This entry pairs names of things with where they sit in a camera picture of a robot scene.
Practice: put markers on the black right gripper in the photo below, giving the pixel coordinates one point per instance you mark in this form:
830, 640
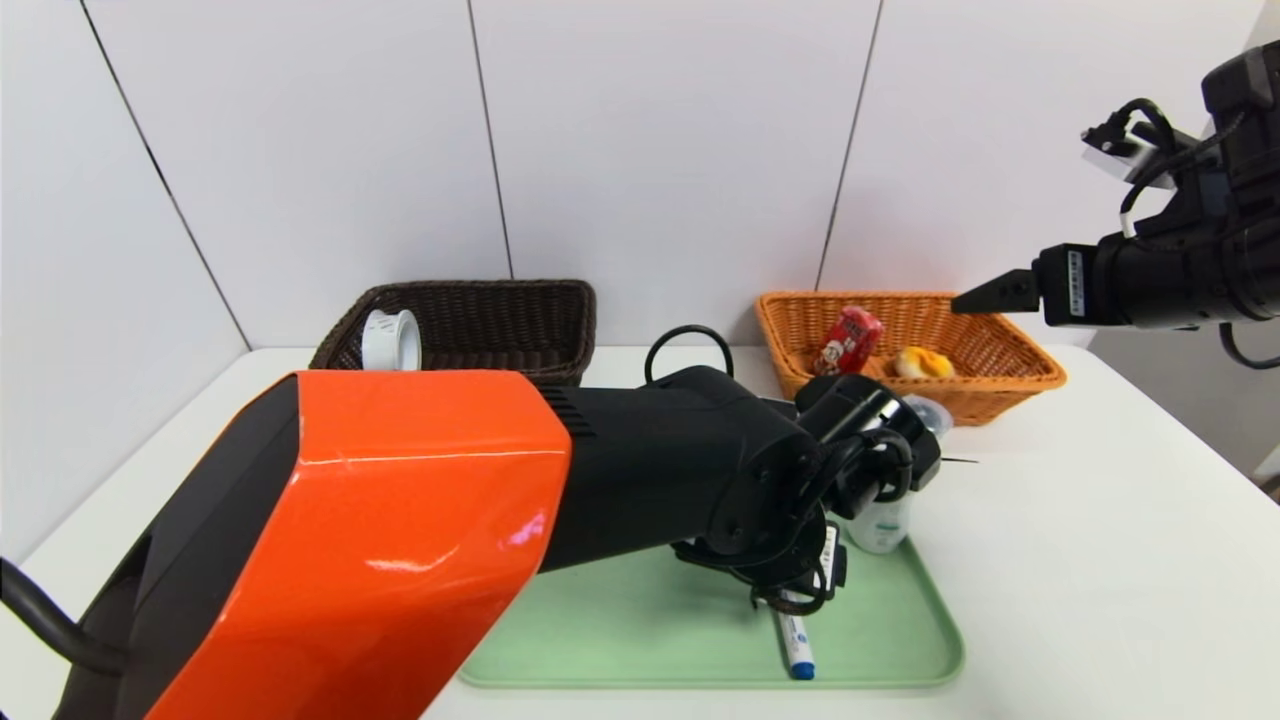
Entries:
1072, 283

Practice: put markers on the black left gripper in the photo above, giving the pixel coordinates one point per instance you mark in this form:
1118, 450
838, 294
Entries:
829, 560

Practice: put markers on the blue and white marker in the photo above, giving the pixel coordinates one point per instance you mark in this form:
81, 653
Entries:
797, 645

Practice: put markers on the white bun with yellow top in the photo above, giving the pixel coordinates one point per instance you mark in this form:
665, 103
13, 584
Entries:
922, 364

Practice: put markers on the red drink carton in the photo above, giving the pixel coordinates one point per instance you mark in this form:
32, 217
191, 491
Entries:
848, 340

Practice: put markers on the white tape roll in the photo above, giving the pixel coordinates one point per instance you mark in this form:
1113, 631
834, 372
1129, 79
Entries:
390, 345

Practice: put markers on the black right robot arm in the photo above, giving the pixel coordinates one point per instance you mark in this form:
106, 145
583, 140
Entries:
1200, 270

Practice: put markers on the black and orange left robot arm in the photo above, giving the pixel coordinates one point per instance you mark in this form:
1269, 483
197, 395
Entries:
400, 520

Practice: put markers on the orange wicker basket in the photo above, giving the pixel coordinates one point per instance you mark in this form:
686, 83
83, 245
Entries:
1000, 385

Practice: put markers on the dark brown wicker basket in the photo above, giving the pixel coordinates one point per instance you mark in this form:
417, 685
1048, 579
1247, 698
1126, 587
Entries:
480, 320

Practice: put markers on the white plastic bottle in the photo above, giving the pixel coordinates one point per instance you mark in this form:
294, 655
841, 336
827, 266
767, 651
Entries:
880, 530

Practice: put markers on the light green plastic tray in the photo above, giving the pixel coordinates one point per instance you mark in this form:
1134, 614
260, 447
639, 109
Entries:
640, 630

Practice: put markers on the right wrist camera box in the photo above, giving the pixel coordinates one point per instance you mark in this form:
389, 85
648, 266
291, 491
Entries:
1120, 155

